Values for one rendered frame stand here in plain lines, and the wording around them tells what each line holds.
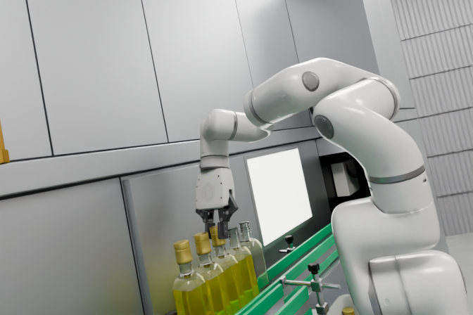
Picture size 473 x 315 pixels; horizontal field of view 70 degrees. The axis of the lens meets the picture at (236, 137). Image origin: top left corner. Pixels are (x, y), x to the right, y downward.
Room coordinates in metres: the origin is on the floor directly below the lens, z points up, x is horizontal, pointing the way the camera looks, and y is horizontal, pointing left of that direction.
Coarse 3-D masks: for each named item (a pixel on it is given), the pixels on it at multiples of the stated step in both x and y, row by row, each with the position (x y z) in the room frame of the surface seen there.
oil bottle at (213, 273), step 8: (208, 264) 0.78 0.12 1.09; (216, 264) 0.79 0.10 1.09; (200, 272) 0.77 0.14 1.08; (208, 272) 0.76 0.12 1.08; (216, 272) 0.78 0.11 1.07; (208, 280) 0.76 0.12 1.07; (216, 280) 0.77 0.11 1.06; (224, 280) 0.79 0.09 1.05; (208, 288) 0.76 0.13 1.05; (216, 288) 0.77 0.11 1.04; (224, 288) 0.79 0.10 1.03; (208, 296) 0.76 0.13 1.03; (216, 296) 0.77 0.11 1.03; (224, 296) 0.78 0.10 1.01; (216, 304) 0.76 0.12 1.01; (224, 304) 0.78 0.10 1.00; (216, 312) 0.76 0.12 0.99; (224, 312) 0.78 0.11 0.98
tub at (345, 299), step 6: (336, 300) 1.03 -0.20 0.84; (342, 300) 1.04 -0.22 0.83; (348, 300) 1.05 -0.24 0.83; (336, 306) 1.01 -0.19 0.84; (342, 306) 1.04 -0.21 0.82; (348, 306) 1.05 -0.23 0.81; (354, 306) 1.04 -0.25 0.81; (330, 312) 0.97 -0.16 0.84; (336, 312) 1.00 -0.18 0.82; (342, 312) 1.03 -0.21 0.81
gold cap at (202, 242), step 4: (204, 232) 0.80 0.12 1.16; (196, 236) 0.78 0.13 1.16; (200, 236) 0.78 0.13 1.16; (204, 236) 0.78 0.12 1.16; (208, 236) 0.79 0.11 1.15; (196, 240) 0.78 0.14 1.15; (200, 240) 0.78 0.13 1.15; (204, 240) 0.78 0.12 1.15; (208, 240) 0.79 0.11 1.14; (196, 244) 0.78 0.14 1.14; (200, 244) 0.78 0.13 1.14; (204, 244) 0.78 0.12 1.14; (208, 244) 0.79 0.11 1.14; (196, 248) 0.79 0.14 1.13; (200, 248) 0.78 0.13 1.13; (204, 248) 0.78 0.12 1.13; (208, 248) 0.78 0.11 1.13; (196, 252) 0.79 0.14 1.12; (200, 252) 0.78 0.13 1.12; (204, 252) 0.78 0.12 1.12; (208, 252) 0.78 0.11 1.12
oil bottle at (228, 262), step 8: (216, 256) 0.83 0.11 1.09; (224, 256) 0.83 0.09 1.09; (232, 256) 0.84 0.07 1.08; (224, 264) 0.81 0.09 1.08; (232, 264) 0.83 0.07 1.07; (224, 272) 0.81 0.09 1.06; (232, 272) 0.82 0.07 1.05; (232, 280) 0.82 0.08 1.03; (240, 280) 0.84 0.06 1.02; (232, 288) 0.81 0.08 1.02; (240, 288) 0.84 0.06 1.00; (232, 296) 0.81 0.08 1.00; (240, 296) 0.83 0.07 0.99; (232, 304) 0.81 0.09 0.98; (240, 304) 0.83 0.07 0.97; (232, 312) 0.81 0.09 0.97
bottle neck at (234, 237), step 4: (228, 228) 0.89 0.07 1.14; (232, 228) 0.90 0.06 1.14; (236, 228) 0.88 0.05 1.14; (228, 232) 0.88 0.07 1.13; (232, 232) 0.87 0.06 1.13; (236, 232) 0.88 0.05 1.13; (228, 236) 0.88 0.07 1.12; (232, 236) 0.87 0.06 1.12; (236, 236) 0.88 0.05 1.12; (232, 240) 0.87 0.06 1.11; (236, 240) 0.87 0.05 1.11; (232, 244) 0.87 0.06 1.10; (236, 244) 0.87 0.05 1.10; (240, 244) 0.88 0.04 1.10
